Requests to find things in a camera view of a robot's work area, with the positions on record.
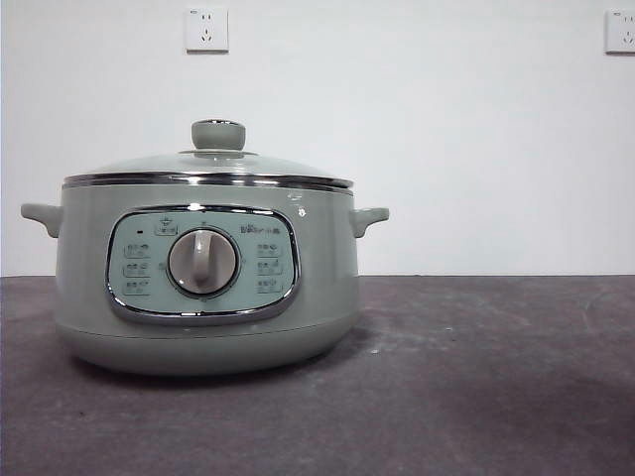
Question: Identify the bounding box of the glass lid with green knob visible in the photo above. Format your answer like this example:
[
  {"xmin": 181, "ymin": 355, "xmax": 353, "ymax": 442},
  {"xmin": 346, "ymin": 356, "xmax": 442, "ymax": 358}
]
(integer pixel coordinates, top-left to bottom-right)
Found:
[{"xmin": 63, "ymin": 118, "xmax": 355, "ymax": 190}]

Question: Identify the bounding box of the sage green electric pot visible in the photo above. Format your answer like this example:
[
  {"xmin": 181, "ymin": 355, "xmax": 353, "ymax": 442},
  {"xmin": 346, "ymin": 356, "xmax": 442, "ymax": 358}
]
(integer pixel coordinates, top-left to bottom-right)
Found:
[{"xmin": 20, "ymin": 182, "xmax": 391, "ymax": 377}]

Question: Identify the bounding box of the white wall socket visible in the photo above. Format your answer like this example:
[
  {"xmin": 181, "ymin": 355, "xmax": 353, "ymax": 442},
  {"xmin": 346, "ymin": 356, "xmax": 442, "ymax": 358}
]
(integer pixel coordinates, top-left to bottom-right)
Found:
[
  {"xmin": 603, "ymin": 10, "xmax": 635, "ymax": 56},
  {"xmin": 186, "ymin": 7, "xmax": 231, "ymax": 55}
]

